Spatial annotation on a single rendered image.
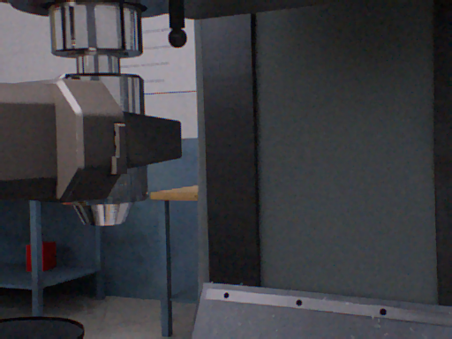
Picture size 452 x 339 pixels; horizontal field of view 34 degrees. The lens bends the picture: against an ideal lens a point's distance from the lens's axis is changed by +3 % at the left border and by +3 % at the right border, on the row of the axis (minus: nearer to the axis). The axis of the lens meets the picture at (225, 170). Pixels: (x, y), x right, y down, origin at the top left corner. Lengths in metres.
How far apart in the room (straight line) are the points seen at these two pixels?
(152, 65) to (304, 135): 4.75
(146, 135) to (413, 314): 0.41
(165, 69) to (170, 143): 5.02
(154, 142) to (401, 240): 0.39
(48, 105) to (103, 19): 0.07
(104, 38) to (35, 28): 5.80
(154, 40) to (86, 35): 5.10
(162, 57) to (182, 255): 1.45
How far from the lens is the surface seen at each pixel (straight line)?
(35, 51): 6.17
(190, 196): 4.35
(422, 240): 0.72
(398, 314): 0.72
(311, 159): 0.74
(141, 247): 5.59
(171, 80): 5.38
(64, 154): 0.33
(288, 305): 0.76
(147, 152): 0.38
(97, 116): 0.33
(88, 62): 0.39
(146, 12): 0.42
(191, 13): 0.65
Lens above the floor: 1.24
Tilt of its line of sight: 3 degrees down
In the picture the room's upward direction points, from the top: 2 degrees counter-clockwise
